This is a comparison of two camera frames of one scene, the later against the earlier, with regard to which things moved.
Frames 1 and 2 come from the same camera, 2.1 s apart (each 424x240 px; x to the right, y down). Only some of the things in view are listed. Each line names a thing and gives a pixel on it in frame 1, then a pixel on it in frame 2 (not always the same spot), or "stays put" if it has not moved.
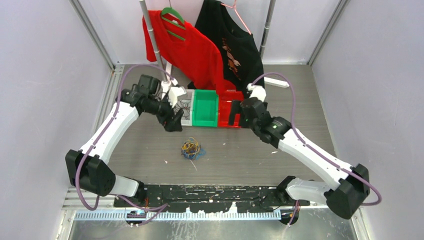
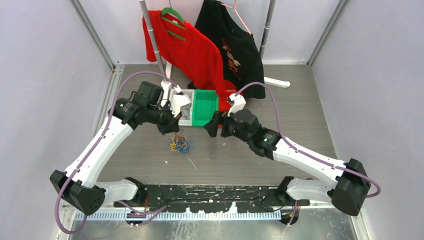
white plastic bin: x=186 y=102 stays put
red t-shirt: x=190 y=56 stays put
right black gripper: x=236 y=108 -> x=212 y=127
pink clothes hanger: x=233 y=6 stays put
